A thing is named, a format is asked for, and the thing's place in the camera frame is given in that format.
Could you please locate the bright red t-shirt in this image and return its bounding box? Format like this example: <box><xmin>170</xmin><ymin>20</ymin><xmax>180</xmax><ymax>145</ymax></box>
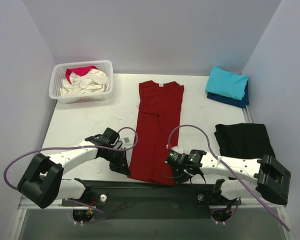
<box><xmin>65</xmin><ymin>65</ymin><xmax>98</xmax><ymax>84</ymax></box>

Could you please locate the dark red t-shirt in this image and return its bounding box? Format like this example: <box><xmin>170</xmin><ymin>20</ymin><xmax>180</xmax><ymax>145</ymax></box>
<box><xmin>129</xmin><ymin>80</ymin><xmax>184</xmax><ymax>186</ymax></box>

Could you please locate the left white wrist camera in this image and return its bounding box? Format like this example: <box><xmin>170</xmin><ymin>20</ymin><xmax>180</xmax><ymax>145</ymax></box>
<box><xmin>122</xmin><ymin>137</ymin><xmax>130</xmax><ymax>144</ymax></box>

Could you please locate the white plastic basket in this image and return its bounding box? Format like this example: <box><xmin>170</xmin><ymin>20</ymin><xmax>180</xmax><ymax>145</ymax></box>
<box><xmin>49</xmin><ymin>60</ymin><xmax>114</xmax><ymax>104</ymax></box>

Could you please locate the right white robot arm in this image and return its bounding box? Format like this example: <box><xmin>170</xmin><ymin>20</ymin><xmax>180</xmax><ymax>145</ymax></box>
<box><xmin>165</xmin><ymin>147</ymin><xmax>291</xmax><ymax>206</ymax></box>

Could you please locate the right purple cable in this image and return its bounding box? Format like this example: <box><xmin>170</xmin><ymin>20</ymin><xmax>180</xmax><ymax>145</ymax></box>
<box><xmin>166</xmin><ymin>124</ymin><xmax>291</xmax><ymax>232</ymax></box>

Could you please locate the aluminium rail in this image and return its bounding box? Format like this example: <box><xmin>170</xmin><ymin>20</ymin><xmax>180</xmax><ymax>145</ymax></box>
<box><xmin>18</xmin><ymin>196</ymin><xmax>286</xmax><ymax>210</ymax></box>

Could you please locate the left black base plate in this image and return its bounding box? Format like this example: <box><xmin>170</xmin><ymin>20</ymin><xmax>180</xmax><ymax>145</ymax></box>
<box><xmin>56</xmin><ymin>178</ymin><xmax>108</xmax><ymax>207</ymax></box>

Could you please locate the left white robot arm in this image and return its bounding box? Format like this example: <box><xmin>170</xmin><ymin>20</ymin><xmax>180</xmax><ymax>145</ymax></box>
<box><xmin>17</xmin><ymin>127</ymin><xmax>131</xmax><ymax>209</ymax></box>

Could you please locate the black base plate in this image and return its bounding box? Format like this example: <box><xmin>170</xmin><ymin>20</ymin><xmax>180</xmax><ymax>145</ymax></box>
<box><xmin>195</xmin><ymin>189</ymin><xmax>239</xmax><ymax>206</ymax></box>
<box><xmin>56</xmin><ymin>178</ymin><xmax>108</xmax><ymax>207</ymax></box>

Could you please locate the turquoise folded t-shirt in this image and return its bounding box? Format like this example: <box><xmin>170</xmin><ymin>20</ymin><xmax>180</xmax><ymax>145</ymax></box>
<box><xmin>205</xmin><ymin>66</ymin><xmax>248</xmax><ymax>100</ymax></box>

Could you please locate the dark blue folded t-shirt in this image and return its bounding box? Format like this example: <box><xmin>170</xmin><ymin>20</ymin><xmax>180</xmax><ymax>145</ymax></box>
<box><xmin>207</xmin><ymin>83</ymin><xmax>250</xmax><ymax>109</ymax></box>

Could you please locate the cream white t-shirt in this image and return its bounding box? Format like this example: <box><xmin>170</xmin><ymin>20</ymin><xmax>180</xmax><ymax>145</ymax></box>
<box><xmin>60</xmin><ymin>69</ymin><xmax>110</xmax><ymax>97</ymax></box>

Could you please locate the black t-shirt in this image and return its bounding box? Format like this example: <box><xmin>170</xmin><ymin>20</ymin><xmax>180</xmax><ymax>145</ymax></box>
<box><xmin>214</xmin><ymin>123</ymin><xmax>276</xmax><ymax>159</ymax></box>

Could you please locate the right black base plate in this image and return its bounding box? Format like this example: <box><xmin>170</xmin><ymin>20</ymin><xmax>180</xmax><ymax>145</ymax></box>
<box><xmin>195</xmin><ymin>189</ymin><xmax>239</xmax><ymax>206</ymax></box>

